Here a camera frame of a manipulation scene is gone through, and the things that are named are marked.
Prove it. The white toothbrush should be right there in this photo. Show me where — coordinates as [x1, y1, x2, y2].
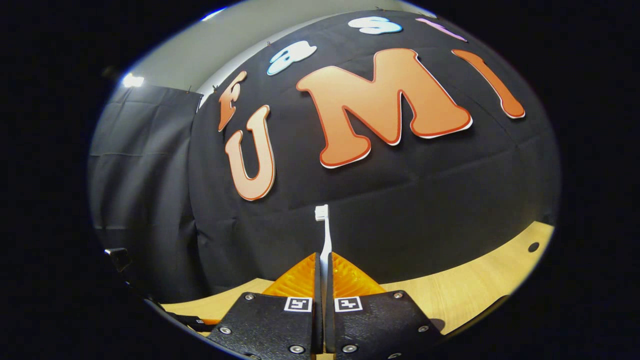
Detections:
[314, 204, 334, 321]

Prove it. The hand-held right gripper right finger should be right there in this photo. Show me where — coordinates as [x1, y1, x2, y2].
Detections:
[325, 252, 446, 359]

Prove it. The black backdrop cloth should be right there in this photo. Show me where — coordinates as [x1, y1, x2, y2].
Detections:
[187, 10, 561, 301]

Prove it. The dark grey side cloth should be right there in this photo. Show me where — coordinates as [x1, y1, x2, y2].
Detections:
[89, 82, 206, 302]

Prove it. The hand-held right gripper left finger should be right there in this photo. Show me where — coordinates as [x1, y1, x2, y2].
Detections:
[206, 252, 324, 358]

